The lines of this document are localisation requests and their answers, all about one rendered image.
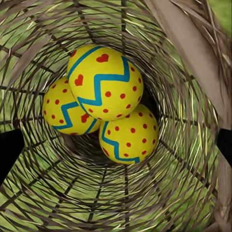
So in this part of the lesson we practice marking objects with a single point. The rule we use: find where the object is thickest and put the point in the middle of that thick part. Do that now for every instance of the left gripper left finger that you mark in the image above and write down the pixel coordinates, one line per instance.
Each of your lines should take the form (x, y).
(11, 144)

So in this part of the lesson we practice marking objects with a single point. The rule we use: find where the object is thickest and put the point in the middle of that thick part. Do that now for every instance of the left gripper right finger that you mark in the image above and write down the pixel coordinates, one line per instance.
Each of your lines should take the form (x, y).
(224, 143)

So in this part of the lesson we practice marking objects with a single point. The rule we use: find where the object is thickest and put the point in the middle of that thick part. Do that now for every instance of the wicker basket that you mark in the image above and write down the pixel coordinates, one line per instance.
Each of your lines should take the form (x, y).
(202, 44)

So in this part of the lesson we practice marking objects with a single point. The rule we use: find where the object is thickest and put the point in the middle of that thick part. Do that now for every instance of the easter egg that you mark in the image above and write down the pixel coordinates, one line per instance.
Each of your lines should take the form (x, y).
(62, 112)
(106, 84)
(132, 139)

